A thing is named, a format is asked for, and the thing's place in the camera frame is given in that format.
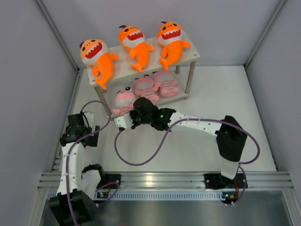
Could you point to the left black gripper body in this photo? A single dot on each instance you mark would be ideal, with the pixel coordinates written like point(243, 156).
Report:
point(88, 129)

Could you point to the orange shark plush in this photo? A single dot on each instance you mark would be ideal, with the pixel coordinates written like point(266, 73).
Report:
point(95, 53)
point(171, 38)
point(132, 40)

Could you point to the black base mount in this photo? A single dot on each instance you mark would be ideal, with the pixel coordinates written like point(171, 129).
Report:
point(216, 181)
point(108, 178)

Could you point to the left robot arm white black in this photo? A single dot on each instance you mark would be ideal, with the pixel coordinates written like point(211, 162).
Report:
point(73, 203)

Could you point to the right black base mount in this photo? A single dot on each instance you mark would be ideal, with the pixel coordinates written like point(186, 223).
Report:
point(216, 181)

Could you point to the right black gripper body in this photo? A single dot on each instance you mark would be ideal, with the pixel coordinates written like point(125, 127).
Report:
point(137, 119)

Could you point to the aluminium front rail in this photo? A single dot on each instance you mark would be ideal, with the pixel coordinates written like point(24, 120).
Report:
point(195, 181)

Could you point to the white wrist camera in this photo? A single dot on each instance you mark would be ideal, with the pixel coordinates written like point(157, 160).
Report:
point(89, 119)
point(123, 122)

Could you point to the pink striped plush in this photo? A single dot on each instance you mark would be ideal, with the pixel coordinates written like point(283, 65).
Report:
point(166, 83)
point(145, 87)
point(124, 101)

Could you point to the white two-tier wooden shelf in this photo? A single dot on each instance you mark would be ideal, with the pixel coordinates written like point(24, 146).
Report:
point(125, 75)

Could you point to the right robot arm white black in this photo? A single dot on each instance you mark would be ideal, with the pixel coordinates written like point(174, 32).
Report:
point(227, 133)

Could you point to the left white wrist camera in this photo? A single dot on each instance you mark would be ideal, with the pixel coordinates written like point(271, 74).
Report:
point(89, 119)

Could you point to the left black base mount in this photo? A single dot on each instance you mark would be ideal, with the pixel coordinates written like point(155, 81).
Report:
point(108, 178)

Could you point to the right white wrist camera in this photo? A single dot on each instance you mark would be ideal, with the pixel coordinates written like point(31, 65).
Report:
point(123, 122)

